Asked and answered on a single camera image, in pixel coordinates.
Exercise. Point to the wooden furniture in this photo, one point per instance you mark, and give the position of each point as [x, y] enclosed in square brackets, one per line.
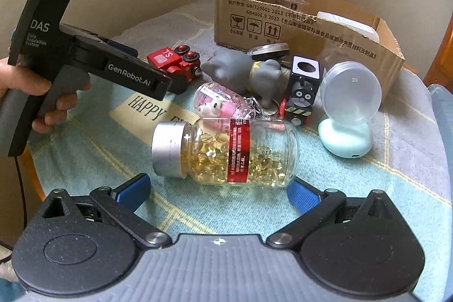
[442, 65]

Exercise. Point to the clear round plastic container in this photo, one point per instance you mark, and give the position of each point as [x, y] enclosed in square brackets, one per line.
[354, 93]

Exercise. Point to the brown cardboard box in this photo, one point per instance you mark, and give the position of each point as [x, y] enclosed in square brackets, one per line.
[240, 10]

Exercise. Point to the mint green rounded device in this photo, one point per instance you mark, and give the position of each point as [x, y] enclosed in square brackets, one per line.
[343, 141]

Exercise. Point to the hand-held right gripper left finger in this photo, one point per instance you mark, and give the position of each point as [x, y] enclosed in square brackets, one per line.
[132, 189]

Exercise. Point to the grey hippo toy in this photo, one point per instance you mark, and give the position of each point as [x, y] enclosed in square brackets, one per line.
[226, 66]

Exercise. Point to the person's left hand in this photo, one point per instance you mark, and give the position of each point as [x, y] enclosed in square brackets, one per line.
[53, 114]

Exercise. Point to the red toy train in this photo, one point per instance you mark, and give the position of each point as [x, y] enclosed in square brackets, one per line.
[164, 59]

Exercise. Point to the white plastic bottle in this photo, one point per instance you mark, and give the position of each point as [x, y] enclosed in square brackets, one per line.
[346, 24]

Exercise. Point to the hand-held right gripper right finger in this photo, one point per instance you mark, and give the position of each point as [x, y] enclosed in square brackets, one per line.
[300, 194]

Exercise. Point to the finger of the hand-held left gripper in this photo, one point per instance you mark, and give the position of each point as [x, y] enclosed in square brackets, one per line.
[124, 49]

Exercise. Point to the glass jar of yellow capsules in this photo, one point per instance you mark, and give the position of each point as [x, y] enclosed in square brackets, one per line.
[212, 153]

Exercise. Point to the black toy train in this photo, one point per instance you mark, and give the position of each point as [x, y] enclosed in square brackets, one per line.
[300, 100]

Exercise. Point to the printed blanket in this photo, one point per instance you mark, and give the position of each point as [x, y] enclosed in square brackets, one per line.
[106, 153]

